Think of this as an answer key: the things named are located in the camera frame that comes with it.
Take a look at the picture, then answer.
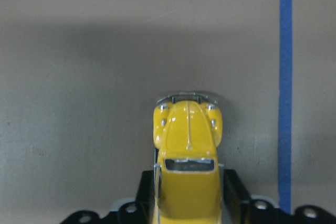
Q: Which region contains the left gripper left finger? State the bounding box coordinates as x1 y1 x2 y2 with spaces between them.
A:
135 170 155 223

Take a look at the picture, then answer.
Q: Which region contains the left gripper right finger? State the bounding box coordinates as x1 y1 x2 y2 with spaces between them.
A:
223 169 251 223

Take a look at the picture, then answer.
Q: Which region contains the yellow beetle toy car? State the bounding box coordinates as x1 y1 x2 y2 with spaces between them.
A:
152 92 223 223

